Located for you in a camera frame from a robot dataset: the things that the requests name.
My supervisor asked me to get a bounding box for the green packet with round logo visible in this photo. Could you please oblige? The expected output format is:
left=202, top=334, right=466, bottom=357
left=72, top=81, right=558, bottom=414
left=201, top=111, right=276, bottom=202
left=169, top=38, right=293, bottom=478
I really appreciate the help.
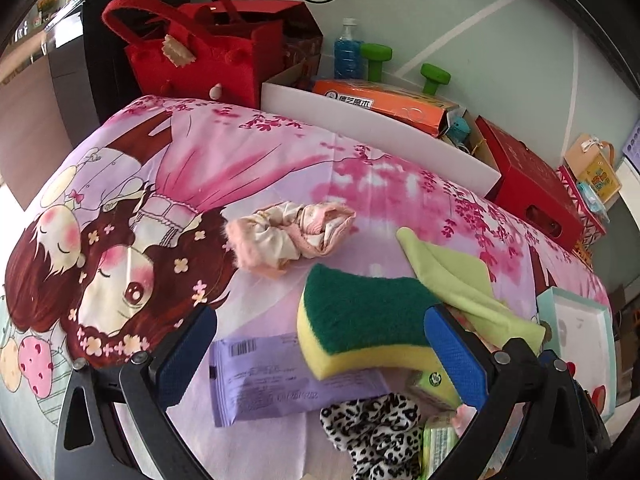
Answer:
left=405, top=370, right=463, bottom=411

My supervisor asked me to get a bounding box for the red felt handbag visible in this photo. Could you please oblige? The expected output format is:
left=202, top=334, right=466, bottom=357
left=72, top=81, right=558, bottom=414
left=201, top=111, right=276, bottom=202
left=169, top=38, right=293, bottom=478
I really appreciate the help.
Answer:
left=101, top=0, right=281, bottom=108

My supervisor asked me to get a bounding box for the blue liquid plastic bottle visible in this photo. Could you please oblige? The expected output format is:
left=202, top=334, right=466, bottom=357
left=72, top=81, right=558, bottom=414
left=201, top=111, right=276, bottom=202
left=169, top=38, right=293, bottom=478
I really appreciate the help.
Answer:
left=334, top=18, right=368, bottom=81

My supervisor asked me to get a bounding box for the yellow small carry case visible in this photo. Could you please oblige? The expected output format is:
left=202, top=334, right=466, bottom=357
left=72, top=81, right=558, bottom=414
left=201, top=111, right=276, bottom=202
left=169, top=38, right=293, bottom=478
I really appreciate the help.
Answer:
left=564, top=134, right=622, bottom=206

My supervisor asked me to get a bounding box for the pink fluffy scrunchie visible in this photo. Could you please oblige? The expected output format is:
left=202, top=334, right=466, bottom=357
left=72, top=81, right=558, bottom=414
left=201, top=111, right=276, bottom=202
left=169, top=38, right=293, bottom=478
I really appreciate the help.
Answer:
left=225, top=200, right=357, bottom=281

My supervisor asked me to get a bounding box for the purple wipes packet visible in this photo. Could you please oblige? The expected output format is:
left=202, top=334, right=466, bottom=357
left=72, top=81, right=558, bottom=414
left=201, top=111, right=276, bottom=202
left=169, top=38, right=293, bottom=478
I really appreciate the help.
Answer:
left=208, top=332, right=391, bottom=428

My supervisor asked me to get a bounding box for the white cabinet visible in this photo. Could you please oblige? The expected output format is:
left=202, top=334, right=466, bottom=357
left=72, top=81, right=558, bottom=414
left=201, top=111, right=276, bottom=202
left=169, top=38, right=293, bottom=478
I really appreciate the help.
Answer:
left=615, top=157, right=640, bottom=206

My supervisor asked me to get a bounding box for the teal rimmed white tray box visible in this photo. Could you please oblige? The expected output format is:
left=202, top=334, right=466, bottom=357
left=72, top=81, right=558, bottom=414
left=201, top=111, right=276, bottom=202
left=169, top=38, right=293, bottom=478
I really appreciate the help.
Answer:
left=536, top=286, right=615, bottom=423

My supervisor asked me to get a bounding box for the red gift box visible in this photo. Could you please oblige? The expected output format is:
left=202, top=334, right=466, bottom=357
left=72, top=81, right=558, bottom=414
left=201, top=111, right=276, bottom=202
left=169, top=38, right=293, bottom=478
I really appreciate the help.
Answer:
left=475, top=116, right=586, bottom=251

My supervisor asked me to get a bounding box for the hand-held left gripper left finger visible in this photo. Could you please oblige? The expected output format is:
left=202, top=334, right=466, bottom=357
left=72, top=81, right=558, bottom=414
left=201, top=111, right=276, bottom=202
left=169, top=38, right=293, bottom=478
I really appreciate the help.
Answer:
left=54, top=304, right=218, bottom=480

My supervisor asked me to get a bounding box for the green tissue packet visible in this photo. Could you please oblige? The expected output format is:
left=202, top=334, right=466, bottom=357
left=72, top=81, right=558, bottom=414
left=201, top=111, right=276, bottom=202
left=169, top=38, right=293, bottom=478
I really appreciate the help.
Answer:
left=422, top=412, right=461, bottom=476

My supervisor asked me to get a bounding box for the leopard print scrunchie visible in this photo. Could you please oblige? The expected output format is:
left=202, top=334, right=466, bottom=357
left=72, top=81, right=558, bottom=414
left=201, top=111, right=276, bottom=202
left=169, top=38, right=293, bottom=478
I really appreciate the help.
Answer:
left=320, top=394, right=426, bottom=480

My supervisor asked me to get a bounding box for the orange carton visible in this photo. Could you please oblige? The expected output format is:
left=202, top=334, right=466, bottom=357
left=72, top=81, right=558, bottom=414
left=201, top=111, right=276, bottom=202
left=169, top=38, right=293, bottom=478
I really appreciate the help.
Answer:
left=312, top=79, right=461, bottom=137

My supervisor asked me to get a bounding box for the pink cartoon printed blanket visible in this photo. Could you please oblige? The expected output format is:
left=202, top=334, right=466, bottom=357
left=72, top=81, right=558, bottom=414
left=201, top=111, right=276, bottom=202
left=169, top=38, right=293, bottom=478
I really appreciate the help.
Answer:
left=0, top=94, right=613, bottom=480

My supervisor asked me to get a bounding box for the black cabinet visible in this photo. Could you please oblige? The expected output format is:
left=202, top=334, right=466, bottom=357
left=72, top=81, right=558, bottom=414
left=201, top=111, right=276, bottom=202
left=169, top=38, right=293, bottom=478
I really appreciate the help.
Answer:
left=80, top=0, right=166, bottom=126

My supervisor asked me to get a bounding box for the green and yellow sponge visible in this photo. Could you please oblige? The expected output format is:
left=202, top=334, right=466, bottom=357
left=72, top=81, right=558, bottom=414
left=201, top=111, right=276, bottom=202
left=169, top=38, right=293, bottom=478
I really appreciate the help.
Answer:
left=297, top=264, right=463, bottom=382

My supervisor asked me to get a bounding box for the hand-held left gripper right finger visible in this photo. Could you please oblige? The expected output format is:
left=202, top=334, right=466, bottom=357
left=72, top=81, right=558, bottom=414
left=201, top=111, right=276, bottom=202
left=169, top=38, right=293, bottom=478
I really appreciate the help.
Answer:
left=422, top=304, right=616, bottom=480

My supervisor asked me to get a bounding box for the teal small container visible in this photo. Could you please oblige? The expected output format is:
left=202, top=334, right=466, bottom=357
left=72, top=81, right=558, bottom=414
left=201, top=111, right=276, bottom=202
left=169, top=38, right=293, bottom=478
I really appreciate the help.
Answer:
left=446, top=110, right=473, bottom=143

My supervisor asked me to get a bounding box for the green dumbbell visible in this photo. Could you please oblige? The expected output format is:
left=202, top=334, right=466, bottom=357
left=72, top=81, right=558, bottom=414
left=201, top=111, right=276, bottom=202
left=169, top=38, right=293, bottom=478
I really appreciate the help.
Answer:
left=420, top=63, right=452, bottom=96
left=360, top=42, right=395, bottom=82

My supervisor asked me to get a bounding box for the light green cloth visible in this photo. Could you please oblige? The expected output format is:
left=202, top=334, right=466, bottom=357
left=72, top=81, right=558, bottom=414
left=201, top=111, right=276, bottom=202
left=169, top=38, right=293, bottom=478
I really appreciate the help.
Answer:
left=396, top=227, right=546, bottom=353

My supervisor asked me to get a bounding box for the brown wooden cabinet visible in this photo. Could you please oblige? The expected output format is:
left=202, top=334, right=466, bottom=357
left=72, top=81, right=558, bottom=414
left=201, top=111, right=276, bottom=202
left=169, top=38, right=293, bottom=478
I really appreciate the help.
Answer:
left=0, top=35, right=101, bottom=211

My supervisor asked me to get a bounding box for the red white patterned box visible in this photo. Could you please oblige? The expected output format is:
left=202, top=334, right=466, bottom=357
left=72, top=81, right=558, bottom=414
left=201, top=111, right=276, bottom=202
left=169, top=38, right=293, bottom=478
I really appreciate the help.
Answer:
left=555, top=165, right=608, bottom=256

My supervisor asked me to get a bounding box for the white cardboard box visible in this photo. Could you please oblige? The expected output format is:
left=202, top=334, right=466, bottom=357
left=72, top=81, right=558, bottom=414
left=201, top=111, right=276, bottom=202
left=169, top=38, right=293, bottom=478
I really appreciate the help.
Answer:
left=260, top=57, right=502, bottom=196

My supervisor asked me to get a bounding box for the blue wipes packet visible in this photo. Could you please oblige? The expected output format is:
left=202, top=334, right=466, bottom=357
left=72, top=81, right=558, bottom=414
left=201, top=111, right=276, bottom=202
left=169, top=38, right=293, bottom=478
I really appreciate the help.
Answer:
left=577, top=182, right=611, bottom=221

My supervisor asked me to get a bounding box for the purple plastic basket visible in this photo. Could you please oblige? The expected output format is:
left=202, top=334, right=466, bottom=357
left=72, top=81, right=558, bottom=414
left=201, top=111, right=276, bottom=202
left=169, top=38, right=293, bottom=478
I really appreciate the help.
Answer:
left=622, top=110, right=640, bottom=166

